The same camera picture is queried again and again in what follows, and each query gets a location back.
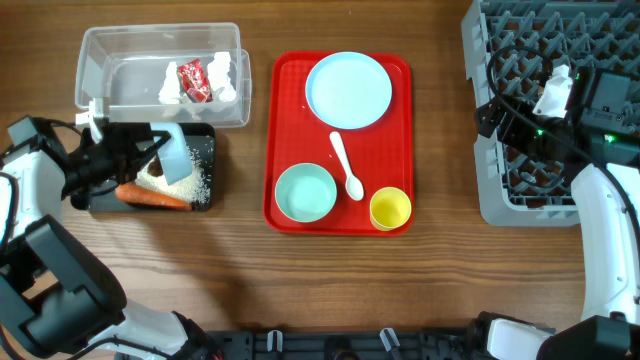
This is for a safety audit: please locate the clear plastic bin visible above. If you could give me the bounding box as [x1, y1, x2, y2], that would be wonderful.
[75, 22, 252, 128]

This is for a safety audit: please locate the light blue bowl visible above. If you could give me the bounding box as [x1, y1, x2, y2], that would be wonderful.
[150, 122, 192, 185]

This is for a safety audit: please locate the yellow cup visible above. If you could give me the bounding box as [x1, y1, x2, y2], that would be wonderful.
[369, 187, 412, 231]

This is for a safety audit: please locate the white rice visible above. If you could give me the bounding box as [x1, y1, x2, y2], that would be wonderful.
[135, 149, 211, 205]

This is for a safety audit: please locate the red serving tray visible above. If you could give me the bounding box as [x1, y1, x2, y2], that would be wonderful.
[262, 51, 414, 236]

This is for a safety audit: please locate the red snack wrapper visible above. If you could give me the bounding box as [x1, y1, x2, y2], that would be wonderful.
[177, 59, 213, 103]

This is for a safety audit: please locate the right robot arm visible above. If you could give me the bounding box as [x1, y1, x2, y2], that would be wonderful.
[477, 65, 639, 359]

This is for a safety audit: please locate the black plastic tray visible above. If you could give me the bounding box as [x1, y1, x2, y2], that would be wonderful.
[70, 123, 216, 213]

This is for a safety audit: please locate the brown mushroom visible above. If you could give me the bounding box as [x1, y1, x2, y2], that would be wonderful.
[146, 156, 164, 177]

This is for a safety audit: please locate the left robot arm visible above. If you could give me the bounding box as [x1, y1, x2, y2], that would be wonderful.
[1, 116, 224, 359]

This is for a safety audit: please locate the white plastic spoon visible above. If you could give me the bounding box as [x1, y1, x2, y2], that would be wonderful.
[329, 131, 364, 201]

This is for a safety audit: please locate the orange carrot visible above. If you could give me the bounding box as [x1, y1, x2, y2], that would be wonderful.
[114, 183, 192, 211]

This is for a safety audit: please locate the grey dishwasher rack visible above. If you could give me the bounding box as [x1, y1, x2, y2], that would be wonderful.
[461, 1, 639, 227]

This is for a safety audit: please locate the white tissue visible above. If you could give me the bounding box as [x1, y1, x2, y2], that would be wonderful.
[158, 51, 238, 105]

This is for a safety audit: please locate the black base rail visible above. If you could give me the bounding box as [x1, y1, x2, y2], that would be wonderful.
[209, 328, 492, 360]

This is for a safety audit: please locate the green bowl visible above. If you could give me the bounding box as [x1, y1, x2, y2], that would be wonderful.
[274, 163, 337, 223]

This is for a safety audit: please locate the light blue plate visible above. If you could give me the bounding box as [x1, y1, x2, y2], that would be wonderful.
[304, 52, 393, 130]

